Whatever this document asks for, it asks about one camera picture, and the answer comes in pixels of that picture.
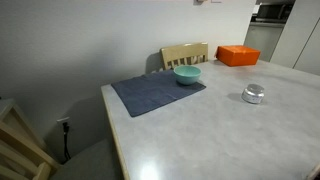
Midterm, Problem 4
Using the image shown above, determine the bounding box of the shiny metal bowl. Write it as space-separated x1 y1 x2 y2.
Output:
247 83 266 95

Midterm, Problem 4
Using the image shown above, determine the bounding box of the silver candle tin body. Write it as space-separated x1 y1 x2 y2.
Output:
241 88 265 105

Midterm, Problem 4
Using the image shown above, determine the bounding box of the dark blue cloth mat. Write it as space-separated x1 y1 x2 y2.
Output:
110 69 207 118

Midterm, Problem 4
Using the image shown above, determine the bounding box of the teal ceramic bowl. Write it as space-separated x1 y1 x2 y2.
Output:
173 64 203 86

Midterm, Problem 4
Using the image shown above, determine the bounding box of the light wooden slatted chair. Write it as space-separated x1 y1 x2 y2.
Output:
160 41 210 71

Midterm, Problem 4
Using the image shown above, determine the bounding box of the orange cardboard box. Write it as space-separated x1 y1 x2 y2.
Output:
214 45 262 68

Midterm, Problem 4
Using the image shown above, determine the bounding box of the grey kitchen counter cabinet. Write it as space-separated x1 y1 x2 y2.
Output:
243 21 287 63

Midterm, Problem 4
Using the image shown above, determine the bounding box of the dark microwave oven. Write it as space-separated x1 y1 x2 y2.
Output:
255 2 295 24

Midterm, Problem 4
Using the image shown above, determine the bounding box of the white cabinet door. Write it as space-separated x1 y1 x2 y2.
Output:
269 0 320 77

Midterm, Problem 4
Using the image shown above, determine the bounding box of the white wall outlet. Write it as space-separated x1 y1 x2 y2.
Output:
56 116 72 127

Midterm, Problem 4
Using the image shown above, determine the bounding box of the black plug with cable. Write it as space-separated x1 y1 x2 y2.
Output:
62 121 72 162

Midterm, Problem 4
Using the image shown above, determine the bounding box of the light wooden chair frame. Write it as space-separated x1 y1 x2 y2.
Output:
0 98 62 180

